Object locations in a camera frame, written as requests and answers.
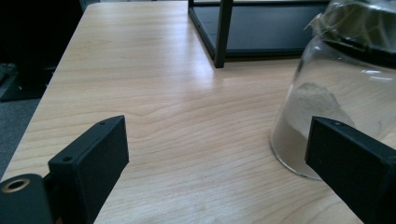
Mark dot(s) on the glass jar with pale powder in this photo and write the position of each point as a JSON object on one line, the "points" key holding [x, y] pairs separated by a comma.
{"points": [[327, 93]]}

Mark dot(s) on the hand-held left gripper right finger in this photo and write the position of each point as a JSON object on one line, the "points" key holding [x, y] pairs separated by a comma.
{"points": [[355, 168]]}

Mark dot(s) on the black metal shelf rack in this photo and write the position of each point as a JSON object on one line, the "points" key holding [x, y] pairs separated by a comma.
{"points": [[222, 31]]}

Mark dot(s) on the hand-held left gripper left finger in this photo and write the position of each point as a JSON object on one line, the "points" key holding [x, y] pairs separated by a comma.
{"points": [[93, 161]]}

